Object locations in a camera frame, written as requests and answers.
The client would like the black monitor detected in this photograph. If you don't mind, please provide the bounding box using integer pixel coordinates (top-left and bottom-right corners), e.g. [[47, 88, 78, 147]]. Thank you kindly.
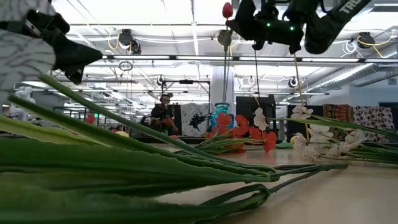
[[235, 94, 277, 133]]

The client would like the black panel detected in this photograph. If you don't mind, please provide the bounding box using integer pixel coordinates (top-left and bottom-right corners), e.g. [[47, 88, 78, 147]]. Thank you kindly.
[[285, 105, 325, 141]]

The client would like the teal glass vase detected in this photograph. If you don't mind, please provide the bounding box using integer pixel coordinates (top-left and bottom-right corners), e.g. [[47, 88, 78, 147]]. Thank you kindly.
[[210, 102, 235, 133]]

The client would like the red blossom spray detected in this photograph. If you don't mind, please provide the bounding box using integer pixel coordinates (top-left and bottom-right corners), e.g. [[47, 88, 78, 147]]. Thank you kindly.
[[203, 111, 277, 156]]

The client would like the black gantry frame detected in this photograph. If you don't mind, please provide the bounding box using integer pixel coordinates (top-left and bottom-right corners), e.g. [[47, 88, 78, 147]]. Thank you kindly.
[[160, 78, 211, 105]]

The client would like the small black cable loop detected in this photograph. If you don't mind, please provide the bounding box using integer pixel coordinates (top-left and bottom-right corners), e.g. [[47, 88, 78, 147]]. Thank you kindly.
[[118, 60, 134, 72]]

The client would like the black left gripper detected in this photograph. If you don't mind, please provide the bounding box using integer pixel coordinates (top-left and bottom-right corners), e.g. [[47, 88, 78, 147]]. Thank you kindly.
[[26, 10, 104, 85]]

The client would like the white figure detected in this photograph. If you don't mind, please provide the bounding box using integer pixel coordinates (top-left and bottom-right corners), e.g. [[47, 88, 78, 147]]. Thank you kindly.
[[9, 86, 37, 122]]

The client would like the orange patterned cloth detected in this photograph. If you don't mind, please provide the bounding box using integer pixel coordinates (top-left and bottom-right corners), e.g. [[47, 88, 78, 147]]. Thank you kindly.
[[322, 103, 354, 141]]

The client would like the black screen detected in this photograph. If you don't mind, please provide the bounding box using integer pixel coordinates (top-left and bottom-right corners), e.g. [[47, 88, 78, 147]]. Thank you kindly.
[[172, 104, 183, 137]]

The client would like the white dotted cloth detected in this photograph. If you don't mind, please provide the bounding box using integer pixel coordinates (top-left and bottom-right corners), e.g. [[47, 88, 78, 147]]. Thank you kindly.
[[352, 105, 396, 143]]

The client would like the person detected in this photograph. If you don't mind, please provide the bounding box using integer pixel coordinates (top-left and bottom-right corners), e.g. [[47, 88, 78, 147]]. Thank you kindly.
[[149, 92, 180, 135]]

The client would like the long ceiling light strip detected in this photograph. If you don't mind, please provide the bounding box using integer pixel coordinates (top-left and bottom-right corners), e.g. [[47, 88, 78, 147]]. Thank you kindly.
[[101, 54, 398, 63]]

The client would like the yellow tulip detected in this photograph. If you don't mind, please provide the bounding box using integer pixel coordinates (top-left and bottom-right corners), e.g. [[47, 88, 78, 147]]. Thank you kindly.
[[274, 135, 300, 150]]

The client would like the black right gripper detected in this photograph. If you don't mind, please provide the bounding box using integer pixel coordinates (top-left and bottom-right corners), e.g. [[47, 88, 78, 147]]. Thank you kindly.
[[226, 0, 305, 55]]

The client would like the silver ventilation duct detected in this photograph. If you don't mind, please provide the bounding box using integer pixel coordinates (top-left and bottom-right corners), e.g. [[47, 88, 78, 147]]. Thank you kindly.
[[306, 51, 398, 93]]

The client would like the black round ceiling device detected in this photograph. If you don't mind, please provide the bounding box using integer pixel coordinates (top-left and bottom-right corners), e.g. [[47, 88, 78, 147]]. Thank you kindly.
[[356, 31, 376, 50], [118, 28, 142, 55]]

